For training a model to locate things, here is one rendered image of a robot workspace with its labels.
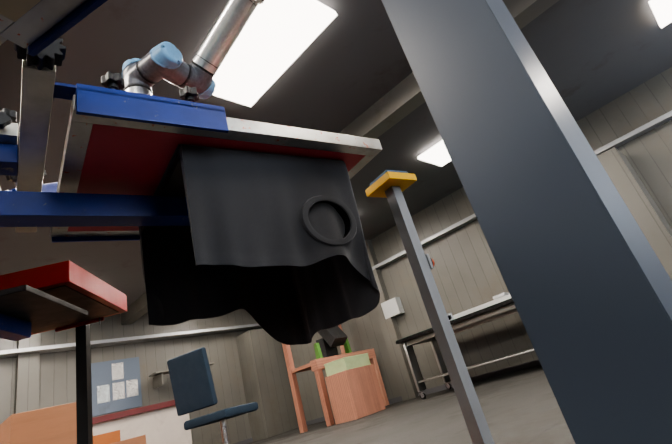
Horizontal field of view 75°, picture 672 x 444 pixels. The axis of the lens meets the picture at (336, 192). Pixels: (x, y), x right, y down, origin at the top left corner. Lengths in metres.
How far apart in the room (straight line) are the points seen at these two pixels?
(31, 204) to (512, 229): 0.98
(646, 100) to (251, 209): 6.61
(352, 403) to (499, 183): 6.56
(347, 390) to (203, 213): 6.36
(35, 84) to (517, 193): 0.87
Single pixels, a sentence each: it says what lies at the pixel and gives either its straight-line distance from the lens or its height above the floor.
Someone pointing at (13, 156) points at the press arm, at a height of 1.01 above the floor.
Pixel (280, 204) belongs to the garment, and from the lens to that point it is 1.08.
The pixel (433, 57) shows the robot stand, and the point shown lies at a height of 0.87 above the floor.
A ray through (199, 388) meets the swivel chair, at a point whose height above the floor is 0.73.
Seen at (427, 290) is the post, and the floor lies 0.56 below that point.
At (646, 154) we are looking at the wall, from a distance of 7.09.
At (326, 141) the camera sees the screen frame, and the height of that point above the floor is 0.96.
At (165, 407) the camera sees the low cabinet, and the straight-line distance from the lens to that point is 7.31.
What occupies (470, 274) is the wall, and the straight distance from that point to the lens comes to 7.74.
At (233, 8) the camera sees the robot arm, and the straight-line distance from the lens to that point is 1.41.
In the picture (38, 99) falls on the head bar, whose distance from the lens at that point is 1.02.
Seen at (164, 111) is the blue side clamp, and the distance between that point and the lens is 1.00.
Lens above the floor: 0.35
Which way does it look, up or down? 24 degrees up
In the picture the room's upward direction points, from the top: 17 degrees counter-clockwise
